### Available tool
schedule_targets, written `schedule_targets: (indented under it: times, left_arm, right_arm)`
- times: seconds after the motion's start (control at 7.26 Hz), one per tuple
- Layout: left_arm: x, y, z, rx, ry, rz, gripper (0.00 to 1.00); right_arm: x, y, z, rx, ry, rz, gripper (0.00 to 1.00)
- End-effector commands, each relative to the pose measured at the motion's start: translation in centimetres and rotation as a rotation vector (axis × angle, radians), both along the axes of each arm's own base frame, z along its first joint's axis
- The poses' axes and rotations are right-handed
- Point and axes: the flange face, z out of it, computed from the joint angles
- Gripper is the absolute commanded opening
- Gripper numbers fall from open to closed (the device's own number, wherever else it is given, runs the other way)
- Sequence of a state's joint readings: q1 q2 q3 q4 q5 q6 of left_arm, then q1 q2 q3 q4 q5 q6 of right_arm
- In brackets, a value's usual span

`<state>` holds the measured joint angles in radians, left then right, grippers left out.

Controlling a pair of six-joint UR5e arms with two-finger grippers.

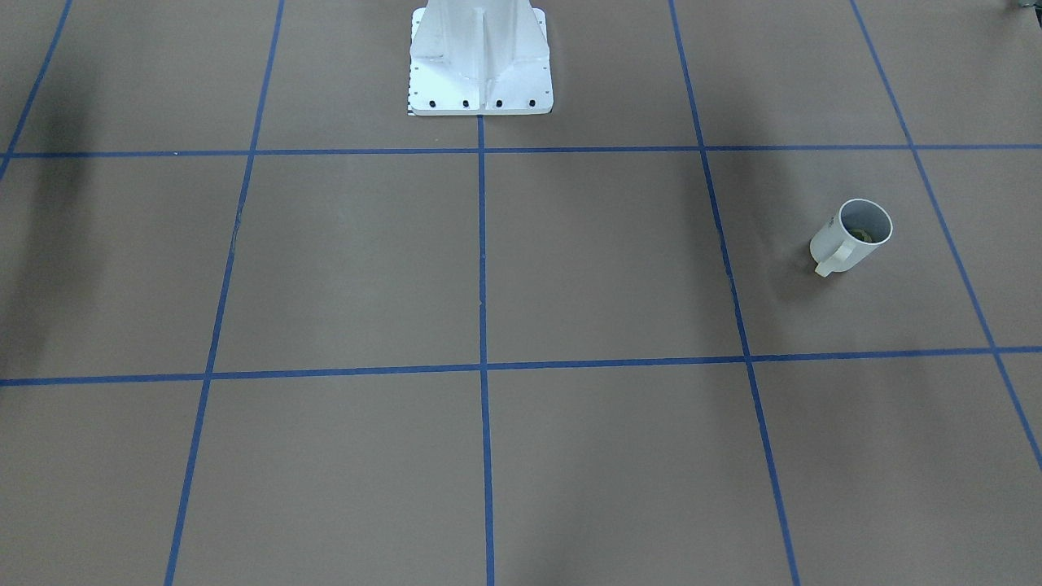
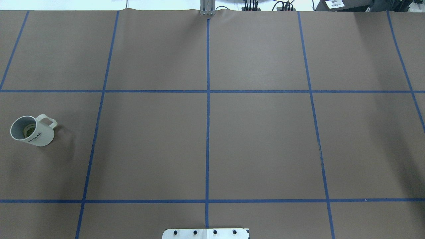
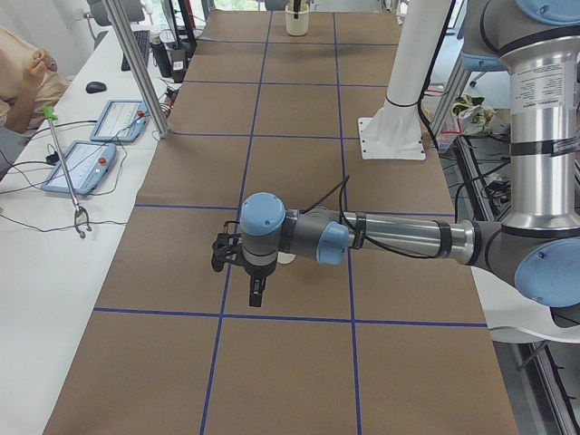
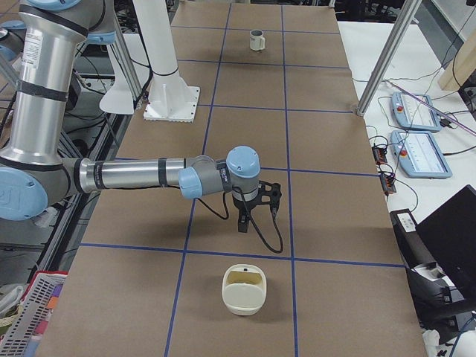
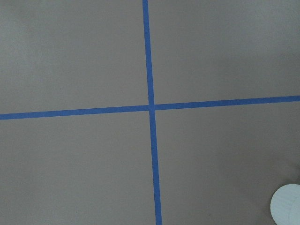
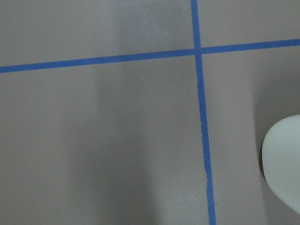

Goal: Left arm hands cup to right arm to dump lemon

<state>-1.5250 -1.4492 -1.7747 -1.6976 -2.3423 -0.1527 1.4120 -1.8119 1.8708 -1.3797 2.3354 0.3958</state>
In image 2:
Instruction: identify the white HOME mug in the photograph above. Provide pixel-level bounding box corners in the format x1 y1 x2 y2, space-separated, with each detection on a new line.
10 114 58 147

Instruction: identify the lemon slice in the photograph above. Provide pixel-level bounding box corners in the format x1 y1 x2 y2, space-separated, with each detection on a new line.
23 123 36 138

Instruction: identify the black power strip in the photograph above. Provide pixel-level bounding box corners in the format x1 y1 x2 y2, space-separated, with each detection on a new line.
241 0 260 12

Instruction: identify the black box with label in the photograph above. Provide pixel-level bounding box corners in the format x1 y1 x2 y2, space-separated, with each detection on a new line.
314 0 372 12

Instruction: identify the aluminium frame post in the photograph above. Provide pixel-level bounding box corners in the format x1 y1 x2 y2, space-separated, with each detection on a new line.
199 0 216 16

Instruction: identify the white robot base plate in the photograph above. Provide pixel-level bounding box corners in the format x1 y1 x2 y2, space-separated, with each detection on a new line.
162 228 250 239

